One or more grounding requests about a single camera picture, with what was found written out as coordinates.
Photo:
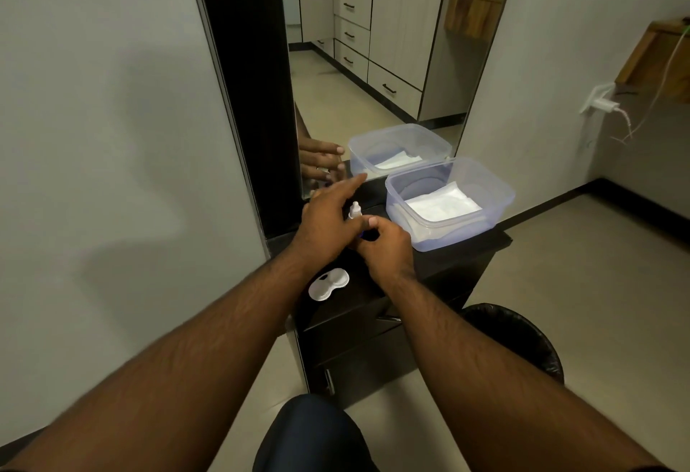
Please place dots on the person's left hand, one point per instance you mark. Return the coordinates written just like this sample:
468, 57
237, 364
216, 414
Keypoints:
323, 229

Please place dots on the person's right hand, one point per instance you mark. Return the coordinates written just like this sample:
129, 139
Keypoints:
391, 253

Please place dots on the small solution dropper bottle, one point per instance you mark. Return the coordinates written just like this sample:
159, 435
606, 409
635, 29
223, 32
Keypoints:
356, 217

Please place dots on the white contact lens case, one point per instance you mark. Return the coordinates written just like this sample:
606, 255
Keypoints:
337, 276

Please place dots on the person's left forearm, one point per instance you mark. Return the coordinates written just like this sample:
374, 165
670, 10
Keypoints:
188, 369

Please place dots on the person's right forearm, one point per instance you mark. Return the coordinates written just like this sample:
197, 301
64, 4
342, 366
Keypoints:
496, 391

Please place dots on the clear plastic container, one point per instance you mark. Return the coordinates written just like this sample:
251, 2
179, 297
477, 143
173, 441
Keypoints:
453, 240

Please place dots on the stack of white tissues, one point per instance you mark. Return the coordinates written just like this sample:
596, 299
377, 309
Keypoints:
442, 205

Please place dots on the black dresser cabinet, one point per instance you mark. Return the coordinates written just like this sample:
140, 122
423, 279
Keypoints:
366, 364

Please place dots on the dresser mirror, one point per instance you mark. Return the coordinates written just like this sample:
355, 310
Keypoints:
345, 100

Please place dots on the trash bin with black liner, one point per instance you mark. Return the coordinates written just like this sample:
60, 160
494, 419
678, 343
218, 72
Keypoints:
517, 337

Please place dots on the dark blue trousers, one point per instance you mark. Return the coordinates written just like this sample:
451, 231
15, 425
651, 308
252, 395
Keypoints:
307, 434

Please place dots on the white wall charger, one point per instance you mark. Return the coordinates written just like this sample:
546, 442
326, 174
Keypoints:
601, 103

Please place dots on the wooden wall shelf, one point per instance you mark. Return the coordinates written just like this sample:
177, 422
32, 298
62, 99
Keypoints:
655, 65

